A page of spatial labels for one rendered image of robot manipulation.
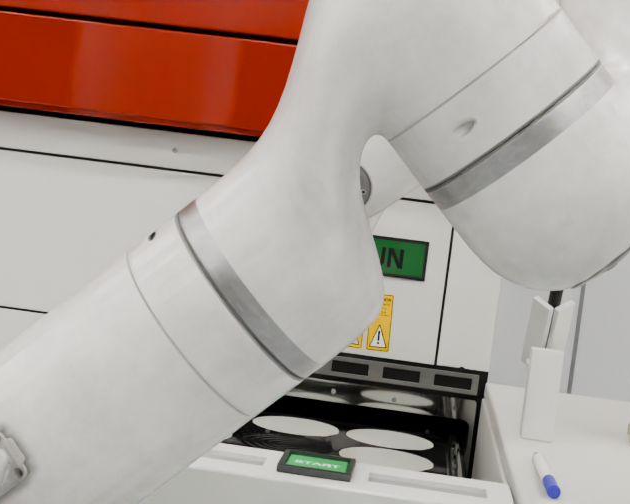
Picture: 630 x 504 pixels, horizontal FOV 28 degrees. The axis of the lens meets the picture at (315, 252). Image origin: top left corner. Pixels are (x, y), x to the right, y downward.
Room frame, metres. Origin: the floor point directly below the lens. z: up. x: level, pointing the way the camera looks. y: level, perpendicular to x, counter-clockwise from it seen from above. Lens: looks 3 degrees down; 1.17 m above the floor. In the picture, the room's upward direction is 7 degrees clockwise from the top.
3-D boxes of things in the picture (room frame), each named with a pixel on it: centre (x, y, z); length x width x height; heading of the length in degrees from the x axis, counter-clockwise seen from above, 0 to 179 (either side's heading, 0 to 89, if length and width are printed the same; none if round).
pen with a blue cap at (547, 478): (0.99, -0.20, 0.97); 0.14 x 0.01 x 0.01; 176
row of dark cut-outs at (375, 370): (1.53, 0.00, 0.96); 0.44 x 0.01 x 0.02; 85
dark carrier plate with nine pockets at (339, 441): (1.31, 0.01, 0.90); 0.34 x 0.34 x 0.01; 85
